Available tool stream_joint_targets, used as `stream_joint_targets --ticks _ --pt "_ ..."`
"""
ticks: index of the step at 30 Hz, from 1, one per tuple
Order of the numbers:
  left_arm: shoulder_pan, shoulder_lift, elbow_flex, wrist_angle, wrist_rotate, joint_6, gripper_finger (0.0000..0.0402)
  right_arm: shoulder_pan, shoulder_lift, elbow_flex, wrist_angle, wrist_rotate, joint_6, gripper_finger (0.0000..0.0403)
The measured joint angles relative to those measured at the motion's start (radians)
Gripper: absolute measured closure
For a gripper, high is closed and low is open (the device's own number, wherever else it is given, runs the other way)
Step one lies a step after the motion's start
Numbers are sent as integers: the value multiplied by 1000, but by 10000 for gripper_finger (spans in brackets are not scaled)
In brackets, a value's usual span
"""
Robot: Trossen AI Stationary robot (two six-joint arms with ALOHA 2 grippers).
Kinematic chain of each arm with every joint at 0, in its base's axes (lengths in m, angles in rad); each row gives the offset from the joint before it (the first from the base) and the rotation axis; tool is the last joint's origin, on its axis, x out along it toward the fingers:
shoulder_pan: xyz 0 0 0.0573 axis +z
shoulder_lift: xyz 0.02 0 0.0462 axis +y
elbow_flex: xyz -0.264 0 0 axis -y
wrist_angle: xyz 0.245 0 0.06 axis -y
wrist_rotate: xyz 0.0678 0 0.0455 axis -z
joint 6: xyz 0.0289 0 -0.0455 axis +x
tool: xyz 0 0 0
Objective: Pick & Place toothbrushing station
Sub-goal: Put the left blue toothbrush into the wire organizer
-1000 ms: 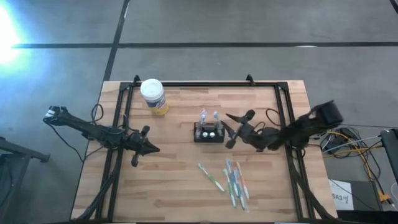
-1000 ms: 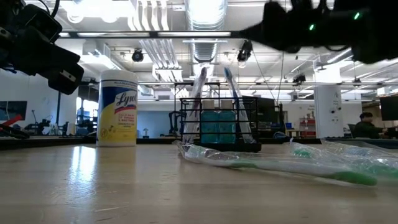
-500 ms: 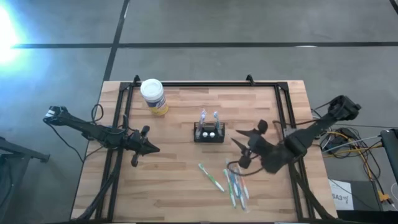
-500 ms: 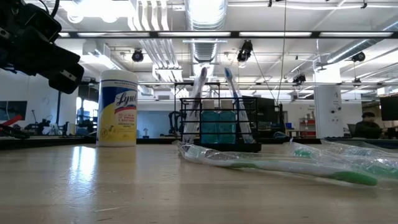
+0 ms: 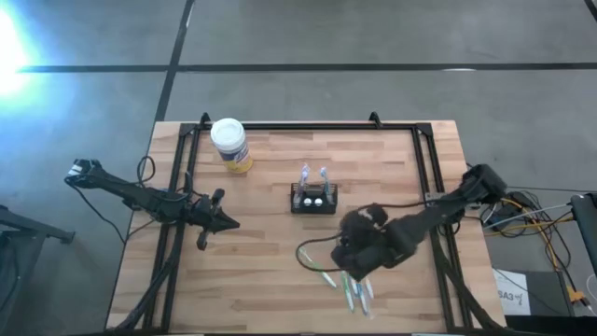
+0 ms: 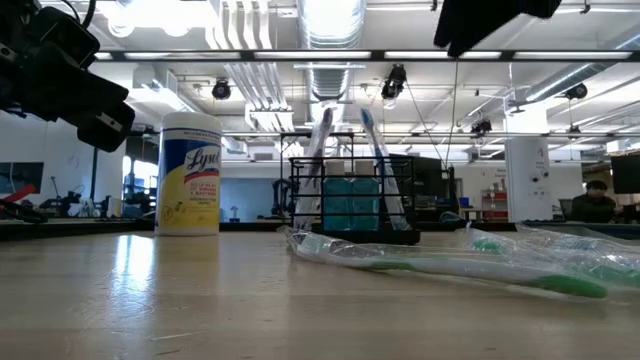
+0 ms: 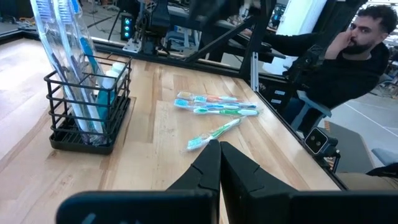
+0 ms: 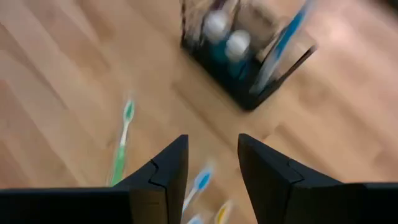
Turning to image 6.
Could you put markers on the black overhead frame beam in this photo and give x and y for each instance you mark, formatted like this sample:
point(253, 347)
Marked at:
point(310, 55)

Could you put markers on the black ceiling spotlight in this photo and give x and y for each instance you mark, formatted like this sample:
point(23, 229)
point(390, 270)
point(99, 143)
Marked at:
point(221, 90)
point(576, 91)
point(481, 127)

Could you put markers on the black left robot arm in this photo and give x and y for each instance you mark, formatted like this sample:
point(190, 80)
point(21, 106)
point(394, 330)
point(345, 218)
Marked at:
point(65, 35)

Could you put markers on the black computer monitor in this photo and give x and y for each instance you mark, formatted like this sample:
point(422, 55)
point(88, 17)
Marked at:
point(627, 172)

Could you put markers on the silver ventilation duct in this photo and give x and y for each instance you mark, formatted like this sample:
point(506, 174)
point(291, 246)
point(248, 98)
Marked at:
point(330, 30)

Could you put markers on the black overhead camera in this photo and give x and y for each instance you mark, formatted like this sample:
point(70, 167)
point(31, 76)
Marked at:
point(395, 82)

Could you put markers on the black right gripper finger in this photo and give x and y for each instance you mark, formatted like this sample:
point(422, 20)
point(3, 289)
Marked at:
point(515, 10)
point(457, 25)

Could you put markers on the small teal mouthwash bottle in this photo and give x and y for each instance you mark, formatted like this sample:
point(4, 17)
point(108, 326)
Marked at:
point(366, 205)
point(337, 205)

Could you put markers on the black aluminium table frame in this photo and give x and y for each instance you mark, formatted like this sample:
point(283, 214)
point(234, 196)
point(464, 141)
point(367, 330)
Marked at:
point(75, 230)

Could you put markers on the red bar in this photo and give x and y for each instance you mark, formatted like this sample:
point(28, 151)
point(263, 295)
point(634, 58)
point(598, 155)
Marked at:
point(20, 192)

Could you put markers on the Lysol disinfecting wipes canister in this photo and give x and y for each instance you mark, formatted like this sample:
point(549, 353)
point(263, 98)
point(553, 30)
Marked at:
point(189, 175)

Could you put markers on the green white toothbrush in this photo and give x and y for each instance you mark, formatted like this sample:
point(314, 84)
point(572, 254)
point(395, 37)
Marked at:
point(570, 286)
point(487, 245)

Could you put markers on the black cabinet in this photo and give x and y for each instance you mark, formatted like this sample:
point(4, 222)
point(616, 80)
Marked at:
point(435, 185)

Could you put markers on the violet blue white toothbrush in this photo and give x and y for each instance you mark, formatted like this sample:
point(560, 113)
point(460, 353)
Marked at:
point(368, 120)

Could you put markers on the person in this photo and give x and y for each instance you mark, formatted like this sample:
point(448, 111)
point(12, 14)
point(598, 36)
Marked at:
point(594, 207)

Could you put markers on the white square column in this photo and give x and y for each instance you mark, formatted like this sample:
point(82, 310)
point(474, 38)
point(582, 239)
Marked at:
point(527, 190)

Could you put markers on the red storage shelf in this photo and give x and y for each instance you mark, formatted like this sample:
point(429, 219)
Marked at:
point(495, 205)

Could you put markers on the black background robot arm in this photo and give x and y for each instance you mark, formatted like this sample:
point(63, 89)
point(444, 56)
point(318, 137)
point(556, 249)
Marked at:
point(62, 204)

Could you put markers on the black wall screen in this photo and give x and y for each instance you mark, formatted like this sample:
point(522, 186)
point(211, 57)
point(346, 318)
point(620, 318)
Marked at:
point(25, 172)

